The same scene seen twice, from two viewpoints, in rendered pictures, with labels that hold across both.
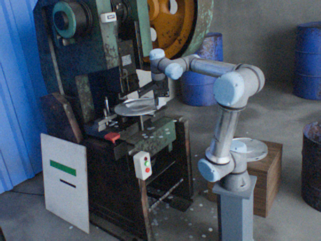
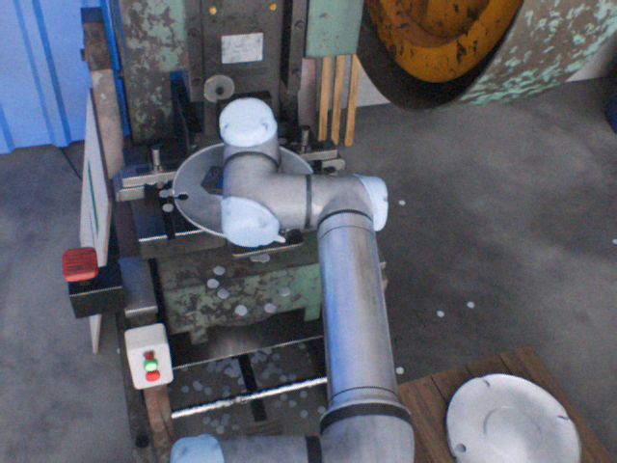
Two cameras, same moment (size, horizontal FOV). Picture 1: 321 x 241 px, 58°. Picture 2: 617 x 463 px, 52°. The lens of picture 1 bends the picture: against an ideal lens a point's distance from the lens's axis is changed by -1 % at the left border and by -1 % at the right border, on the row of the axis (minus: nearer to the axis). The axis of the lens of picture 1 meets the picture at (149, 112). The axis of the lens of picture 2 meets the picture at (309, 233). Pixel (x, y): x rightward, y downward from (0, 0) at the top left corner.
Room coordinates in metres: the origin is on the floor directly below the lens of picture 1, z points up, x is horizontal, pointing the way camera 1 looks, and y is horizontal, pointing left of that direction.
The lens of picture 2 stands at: (0.86, -0.48, 1.63)
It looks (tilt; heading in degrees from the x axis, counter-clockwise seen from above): 45 degrees down; 27
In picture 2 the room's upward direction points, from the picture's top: 6 degrees clockwise
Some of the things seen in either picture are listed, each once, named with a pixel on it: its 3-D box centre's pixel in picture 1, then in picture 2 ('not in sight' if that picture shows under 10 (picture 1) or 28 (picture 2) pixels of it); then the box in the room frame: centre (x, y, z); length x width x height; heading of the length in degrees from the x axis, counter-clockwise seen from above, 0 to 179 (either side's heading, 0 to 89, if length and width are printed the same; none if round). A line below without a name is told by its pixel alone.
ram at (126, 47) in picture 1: (121, 64); (236, 49); (1.71, 0.12, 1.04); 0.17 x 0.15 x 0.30; 49
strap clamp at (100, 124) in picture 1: (104, 117); (153, 168); (1.61, 0.27, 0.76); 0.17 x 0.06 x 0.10; 139
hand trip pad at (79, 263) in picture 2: (113, 141); (83, 274); (1.34, 0.20, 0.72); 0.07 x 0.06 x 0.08; 49
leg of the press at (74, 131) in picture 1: (86, 164); (118, 231); (1.63, 0.44, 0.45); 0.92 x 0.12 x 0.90; 49
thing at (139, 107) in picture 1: (138, 106); (246, 186); (1.65, 0.06, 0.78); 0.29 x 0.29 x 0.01
